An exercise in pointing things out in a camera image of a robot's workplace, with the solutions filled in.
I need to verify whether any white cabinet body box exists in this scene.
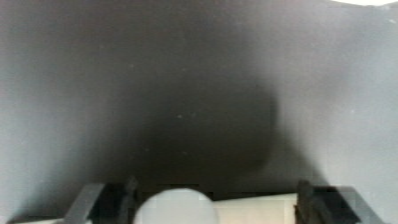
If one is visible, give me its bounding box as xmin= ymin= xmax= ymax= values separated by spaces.
xmin=12 ymin=188 xmax=296 ymax=224

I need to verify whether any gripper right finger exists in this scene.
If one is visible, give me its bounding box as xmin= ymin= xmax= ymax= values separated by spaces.
xmin=295 ymin=181 xmax=385 ymax=224

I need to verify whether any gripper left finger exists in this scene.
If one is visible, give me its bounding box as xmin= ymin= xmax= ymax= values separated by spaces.
xmin=64 ymin=178 xmax=138 ymax=224

